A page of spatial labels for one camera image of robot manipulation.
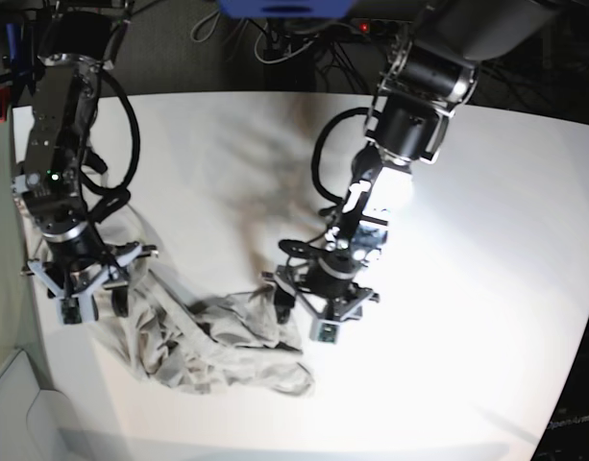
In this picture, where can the blue handled tool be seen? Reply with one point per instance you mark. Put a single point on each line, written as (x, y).
(16, 60)

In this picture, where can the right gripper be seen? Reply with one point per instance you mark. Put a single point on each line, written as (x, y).
(117, 279)

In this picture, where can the black power strip red light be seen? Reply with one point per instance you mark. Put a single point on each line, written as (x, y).
(378, 27)

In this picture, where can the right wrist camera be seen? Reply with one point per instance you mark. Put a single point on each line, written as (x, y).
(77, 310)

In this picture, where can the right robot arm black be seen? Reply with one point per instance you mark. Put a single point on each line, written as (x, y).
(50, 184)

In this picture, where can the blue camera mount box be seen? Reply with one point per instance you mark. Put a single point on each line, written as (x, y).
(285, 8)

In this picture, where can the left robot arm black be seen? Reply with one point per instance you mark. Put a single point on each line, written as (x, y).
(432, 69)

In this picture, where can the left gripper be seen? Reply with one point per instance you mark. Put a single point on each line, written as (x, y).
(325, 296)

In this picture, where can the grey t-shirt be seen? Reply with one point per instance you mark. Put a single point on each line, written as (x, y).
(202, 346)

